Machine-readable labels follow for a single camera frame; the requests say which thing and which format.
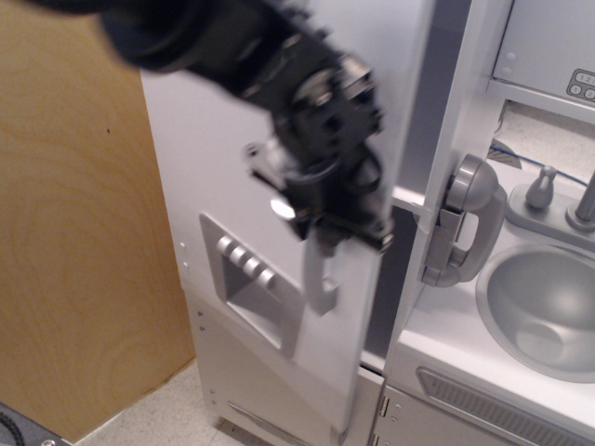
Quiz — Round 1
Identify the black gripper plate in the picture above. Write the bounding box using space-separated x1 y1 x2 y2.
245 141 393 258

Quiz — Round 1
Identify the silver fridge door handle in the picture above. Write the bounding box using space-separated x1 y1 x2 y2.
302 227 338 316

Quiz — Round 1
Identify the white toy fridge door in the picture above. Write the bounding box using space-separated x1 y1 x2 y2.
141 1 435 430

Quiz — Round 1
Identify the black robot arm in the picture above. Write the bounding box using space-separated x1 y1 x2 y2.
44 1 391 256

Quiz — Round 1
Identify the white fridge shelf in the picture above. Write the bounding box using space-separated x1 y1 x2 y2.
391 186 425 215

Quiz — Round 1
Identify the silver ice dispenser panel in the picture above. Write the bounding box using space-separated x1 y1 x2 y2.
199 214 305 358

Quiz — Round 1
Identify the grey toy telephone handset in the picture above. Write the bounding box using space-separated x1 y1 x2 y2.
422 154 508 288

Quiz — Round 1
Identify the white lower freezer door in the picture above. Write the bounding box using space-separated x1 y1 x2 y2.
186 297 383 445

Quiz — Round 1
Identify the grey toy faucet set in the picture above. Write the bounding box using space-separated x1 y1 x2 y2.
506 166 594 251

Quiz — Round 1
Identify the silver toy sink basin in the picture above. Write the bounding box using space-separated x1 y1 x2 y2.
475 244 594 384

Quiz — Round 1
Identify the plywood board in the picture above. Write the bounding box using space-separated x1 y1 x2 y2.
1 1 193 440

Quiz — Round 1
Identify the toy microwave with keypad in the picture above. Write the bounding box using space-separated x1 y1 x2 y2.
488 1 594 124

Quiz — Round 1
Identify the grey oven vent panel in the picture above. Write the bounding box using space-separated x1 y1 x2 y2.
416 367 594 445

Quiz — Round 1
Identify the black equipment base corner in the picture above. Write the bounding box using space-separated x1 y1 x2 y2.
1 403 72 446

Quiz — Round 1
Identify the blue cable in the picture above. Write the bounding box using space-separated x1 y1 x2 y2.
488 144 591 187

